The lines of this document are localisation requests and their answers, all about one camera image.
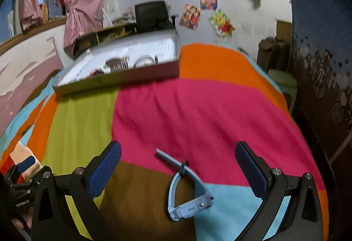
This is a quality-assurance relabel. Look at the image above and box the metal hair comb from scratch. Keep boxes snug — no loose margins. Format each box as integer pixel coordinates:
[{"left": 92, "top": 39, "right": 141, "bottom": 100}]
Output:
[{"left": 104, "top": 56, "right": 130, "bottom": 71}]

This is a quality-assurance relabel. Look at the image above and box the cartoon family wall poster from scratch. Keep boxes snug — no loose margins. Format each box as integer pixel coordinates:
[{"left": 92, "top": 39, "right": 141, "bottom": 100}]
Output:
[{"left": 179, "top": 4, "right": 201, "bottom": 30}]

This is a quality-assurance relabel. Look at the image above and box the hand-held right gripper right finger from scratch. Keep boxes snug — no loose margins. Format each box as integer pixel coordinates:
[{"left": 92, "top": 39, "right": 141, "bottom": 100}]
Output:
[{"left": 235, "top": 141, "right": 323, "bottom": 241}]

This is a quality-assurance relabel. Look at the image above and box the white paper tray liner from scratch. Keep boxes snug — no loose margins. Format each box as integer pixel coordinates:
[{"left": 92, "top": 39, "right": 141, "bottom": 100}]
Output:
[{"left": 59, "top": 37, "right": 176, "bottom": 84}]

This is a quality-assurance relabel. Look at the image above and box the black office chair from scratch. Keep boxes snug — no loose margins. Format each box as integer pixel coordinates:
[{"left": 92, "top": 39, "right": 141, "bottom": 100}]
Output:
[{"left": 134, "top": 1, "right": 176, "bottom": 33}]

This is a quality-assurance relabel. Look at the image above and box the light blue wrist watch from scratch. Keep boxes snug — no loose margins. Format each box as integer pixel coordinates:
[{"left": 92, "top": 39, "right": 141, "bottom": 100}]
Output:
[{"left": 155, "top": 148, "right": 214, "bottom": 222}]

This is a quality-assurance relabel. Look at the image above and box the black bag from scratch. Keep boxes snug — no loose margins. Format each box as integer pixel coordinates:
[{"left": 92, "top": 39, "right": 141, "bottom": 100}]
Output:
[{"left": 155, "top": 17, "right": 176, "bottom": 31}]

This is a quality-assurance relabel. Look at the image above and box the wooden window sill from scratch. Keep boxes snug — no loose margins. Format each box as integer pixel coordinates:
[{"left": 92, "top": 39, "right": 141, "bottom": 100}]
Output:
[{"left": 0, "top": 17, "right": 68, "bottom": 50}]

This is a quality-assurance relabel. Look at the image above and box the yellow bear wall poster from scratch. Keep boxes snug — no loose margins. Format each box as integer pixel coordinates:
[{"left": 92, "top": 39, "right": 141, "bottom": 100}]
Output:
[{"left": 208, "top": 9, "right": 235, "bottom": 39}]

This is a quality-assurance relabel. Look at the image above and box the blue printed curtain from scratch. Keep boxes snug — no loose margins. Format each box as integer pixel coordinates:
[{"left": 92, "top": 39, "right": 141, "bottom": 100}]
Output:
[{"left": 280, "top": 0, "right": 352, "bottom": 175}]

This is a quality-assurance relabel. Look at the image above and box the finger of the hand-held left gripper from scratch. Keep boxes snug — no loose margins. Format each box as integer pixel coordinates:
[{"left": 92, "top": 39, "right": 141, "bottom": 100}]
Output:
[
  {"left": 4, "top": 156, "right": 36, "bottom": 184},
  {"left": 26, "top": 165, "right": 51, "bottom": 184}
]

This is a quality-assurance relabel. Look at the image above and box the brown bag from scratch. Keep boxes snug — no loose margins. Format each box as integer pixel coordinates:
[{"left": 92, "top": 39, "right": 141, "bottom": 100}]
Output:
[{"left": 257, "top": 37, "right": 292, "bottom": 73}]

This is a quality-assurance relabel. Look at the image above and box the person's left hand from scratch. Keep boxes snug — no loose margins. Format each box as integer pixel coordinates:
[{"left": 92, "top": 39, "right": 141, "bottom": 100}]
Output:
[{"left": 10, "top": 213, "right": 33, "bottom": 230}]

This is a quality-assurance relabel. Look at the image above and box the green plastic stool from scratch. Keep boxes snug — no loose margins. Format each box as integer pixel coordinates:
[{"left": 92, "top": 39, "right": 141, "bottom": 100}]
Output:
[{"left": 267, "top": 69, "right": 299, "bottom": 109}]

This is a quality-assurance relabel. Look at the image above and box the colourful patchwork blanket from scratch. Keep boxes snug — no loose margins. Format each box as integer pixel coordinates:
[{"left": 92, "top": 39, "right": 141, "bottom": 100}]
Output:
[{"left": 0, "top": 43, "right": 329, "bottom": 241}]

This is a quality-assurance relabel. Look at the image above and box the shallow grey cardboard tray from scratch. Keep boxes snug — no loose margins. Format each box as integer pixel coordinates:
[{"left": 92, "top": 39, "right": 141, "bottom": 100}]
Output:
[{"left": 52, "top": 30, "right": 180, "bottom": 96}]

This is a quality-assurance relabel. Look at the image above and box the wooden desk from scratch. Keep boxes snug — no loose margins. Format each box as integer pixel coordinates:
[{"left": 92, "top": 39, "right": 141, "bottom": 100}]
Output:
[{"left": 73, "top": 22, "right": 138, "bottom": 58}]

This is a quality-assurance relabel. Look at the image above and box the wooden board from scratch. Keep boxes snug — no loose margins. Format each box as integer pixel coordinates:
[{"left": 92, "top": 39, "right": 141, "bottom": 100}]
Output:
[{"left": 276, "top": 19, "right": 292, "bottom": 40}]

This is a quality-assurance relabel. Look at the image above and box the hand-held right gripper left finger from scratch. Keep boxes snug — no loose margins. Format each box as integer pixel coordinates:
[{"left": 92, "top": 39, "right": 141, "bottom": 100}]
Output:
[{"left": 31, "top": 141, "right": 122, "bottom": 241}]

